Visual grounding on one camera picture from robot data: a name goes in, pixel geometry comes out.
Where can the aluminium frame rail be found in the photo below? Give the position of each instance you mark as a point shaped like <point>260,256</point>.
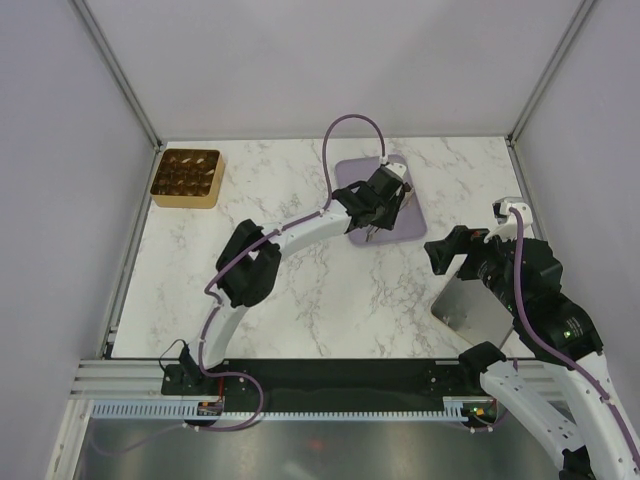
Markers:
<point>117,379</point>

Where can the left aluminium corner post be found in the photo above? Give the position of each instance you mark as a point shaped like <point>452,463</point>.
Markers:
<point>98,37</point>

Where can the steel slotted tongs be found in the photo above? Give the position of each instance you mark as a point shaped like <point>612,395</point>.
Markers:
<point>389,217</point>

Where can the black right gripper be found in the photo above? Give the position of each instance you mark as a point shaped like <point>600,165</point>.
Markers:
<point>441,252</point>

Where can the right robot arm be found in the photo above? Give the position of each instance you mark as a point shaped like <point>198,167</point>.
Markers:
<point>596,440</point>

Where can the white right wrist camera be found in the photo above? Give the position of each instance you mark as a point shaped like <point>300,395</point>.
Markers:
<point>513,216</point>

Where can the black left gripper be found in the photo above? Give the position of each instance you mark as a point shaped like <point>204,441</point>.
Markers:
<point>389,221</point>

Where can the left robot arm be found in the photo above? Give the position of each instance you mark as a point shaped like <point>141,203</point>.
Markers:
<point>248,265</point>

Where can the white slotted cable duct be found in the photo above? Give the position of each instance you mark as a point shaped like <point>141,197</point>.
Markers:
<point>192,410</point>

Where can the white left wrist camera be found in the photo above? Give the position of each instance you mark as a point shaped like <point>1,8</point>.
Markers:
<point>397,169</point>

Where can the steel tray lid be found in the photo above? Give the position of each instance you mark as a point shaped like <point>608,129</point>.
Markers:
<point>470,310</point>

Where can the lilac plastic tray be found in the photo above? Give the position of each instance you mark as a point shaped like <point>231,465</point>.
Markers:
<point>410,224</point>

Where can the gold chocolate box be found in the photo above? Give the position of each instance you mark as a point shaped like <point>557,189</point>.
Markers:
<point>188,179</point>

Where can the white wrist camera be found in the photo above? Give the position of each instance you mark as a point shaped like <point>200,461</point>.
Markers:
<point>513,216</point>
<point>397,169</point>

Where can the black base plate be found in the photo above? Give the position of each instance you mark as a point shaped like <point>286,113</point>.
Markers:
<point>356,383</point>

